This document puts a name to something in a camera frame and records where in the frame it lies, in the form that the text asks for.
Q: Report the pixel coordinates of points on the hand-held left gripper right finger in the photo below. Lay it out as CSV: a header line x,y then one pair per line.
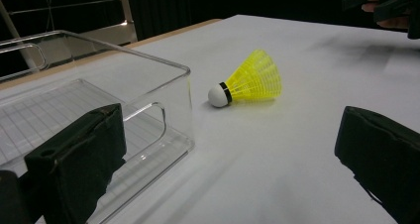
x,y
386,151

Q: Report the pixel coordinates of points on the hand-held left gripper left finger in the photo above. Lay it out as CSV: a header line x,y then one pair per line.
x,y
82,151

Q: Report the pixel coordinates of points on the clear plastic box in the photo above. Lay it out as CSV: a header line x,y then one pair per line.
x,y
99,95

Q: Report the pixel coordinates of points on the yellow shuttlecock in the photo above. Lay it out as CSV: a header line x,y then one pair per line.
x,y
254,77

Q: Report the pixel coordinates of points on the dark curtain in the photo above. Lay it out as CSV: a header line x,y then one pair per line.
x,y
231,1

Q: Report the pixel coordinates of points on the metal stand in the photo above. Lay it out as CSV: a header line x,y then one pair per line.
x,y
124,29

